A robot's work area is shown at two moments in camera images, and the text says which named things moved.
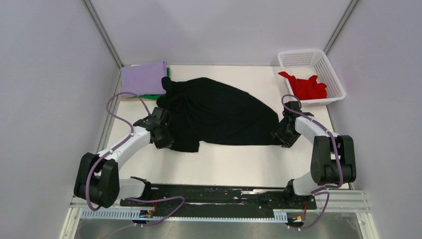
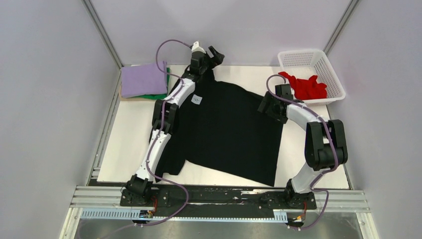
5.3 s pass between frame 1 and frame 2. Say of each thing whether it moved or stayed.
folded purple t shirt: stayed
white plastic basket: stayed
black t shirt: moved
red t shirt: stayed
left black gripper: moved
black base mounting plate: stayed
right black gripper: moved
